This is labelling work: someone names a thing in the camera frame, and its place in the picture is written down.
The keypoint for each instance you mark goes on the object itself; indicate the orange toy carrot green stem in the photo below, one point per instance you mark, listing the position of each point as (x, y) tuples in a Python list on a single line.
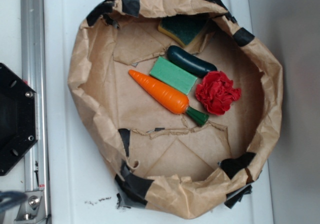
[(170, 98)]

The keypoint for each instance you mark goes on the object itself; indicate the brown paper bag bin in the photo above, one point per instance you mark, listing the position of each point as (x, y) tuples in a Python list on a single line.
[(160, 160)]

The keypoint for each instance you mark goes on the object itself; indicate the green rectangular foam block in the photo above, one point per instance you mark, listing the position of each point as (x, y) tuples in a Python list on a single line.
[(173, 75)]

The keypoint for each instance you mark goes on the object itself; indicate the dark green toy cucumber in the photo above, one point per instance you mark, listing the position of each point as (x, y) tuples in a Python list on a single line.
[(189, 62)]

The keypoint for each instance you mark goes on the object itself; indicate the red crumpled cloth ball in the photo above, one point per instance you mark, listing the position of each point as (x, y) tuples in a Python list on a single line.
[(216, 93)]

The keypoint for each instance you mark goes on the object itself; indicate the green and yellow sponge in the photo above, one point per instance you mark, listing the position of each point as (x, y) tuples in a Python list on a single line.
[(183, 29)]

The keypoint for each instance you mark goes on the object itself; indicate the white plastic tray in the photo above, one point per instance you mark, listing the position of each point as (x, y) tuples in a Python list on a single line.
[(81, 187)]

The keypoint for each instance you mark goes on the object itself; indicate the aluminium extrusion rail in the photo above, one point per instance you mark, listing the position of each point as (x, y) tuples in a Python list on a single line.
[(36, 160)]

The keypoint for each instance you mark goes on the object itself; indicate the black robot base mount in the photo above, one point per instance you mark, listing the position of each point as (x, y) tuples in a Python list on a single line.
[(17, 119)]

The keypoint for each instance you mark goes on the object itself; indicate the grey metal corner bracket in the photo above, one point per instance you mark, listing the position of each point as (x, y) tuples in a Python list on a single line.
[(33, 210)]

